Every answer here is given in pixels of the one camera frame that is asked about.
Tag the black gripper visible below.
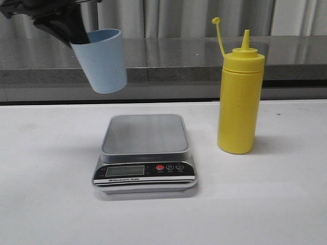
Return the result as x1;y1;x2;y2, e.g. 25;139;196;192
1;0;89;47

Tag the light blue plastic cup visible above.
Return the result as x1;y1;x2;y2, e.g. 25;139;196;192
71;29;127;94

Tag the yellow squeeze bottle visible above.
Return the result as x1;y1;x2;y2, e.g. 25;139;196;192
212;17;265;154

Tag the silver digital kitchen scale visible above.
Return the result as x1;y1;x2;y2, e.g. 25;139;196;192
91;114;198;194

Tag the grey pleated curtain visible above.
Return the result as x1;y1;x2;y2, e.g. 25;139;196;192
1;1;326;39

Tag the grey stone counter ledge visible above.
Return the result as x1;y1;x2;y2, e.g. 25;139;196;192
1;36;326;87

